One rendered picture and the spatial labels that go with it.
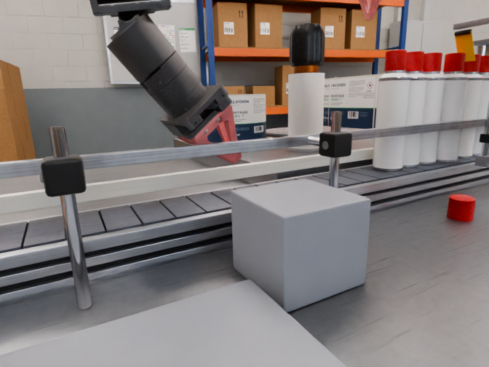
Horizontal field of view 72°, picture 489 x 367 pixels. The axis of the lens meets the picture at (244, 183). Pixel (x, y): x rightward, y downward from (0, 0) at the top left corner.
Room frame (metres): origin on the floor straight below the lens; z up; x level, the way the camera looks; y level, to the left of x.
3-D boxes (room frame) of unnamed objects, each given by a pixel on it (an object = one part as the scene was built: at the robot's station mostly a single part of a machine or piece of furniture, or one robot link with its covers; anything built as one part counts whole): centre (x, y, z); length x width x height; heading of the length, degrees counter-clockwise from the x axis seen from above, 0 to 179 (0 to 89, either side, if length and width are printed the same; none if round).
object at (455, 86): (0.67, -0.40, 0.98); 0.05 x 0.05 x 0.20
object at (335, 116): (0.43, -0.10, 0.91); 0.07 x 0.03 x 0.17; 28
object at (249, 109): (1.10, 0.03, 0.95); 0.20 x 0.20 x 0.14
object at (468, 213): (0.48, -0.32, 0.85); 0.03 x 0.03 x 0.03
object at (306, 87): (0.86, -0.16, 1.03); 0.09 x 0.09 x 0.30
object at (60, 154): (0.29, 0.16, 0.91); 0.07 x 0.03 x 0.17; 28
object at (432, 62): (0.66, -0.35, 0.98); 0.05 x 0.05 x 0.20
